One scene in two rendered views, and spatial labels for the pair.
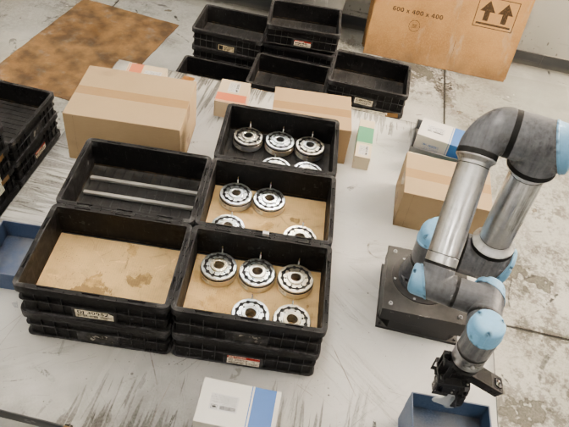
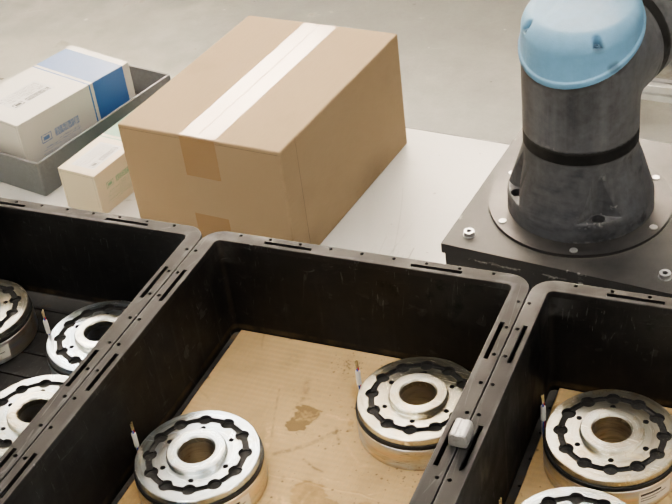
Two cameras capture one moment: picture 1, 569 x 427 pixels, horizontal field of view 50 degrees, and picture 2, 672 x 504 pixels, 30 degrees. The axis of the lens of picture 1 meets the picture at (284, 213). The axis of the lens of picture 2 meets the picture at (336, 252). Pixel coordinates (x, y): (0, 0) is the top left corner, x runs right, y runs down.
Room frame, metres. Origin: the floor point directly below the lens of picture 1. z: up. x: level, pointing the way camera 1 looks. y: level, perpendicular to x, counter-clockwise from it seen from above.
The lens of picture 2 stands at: (0.93, 0.63, 1.54)
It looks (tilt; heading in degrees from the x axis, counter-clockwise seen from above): 35 degrees down; 298
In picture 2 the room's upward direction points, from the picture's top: 8 degrees counter-clockwise
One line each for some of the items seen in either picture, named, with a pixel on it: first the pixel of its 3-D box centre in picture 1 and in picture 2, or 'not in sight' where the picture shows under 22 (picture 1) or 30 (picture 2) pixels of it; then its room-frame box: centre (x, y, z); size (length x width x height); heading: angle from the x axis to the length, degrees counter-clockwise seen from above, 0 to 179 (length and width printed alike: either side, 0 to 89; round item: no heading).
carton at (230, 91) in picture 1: (232, 99); not in sight; (2.06, 0.29, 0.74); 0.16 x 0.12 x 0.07; 179
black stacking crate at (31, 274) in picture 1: (109, 267); not in sight; (1.01, 0.45, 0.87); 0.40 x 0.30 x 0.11; 91
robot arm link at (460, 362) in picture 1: (469, 356); not in sight; (0.80, -0.47, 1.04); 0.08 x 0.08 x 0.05
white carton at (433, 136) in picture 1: (441, 141); (53, 112); (2.00, -0.57, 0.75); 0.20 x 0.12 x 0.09; 75
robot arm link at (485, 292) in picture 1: (479, 300); not in sight; (0.91, -0.48, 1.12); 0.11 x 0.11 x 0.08; 76
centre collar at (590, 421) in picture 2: (295, 277); (611, 431); (1.09, -0.06, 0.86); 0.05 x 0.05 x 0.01
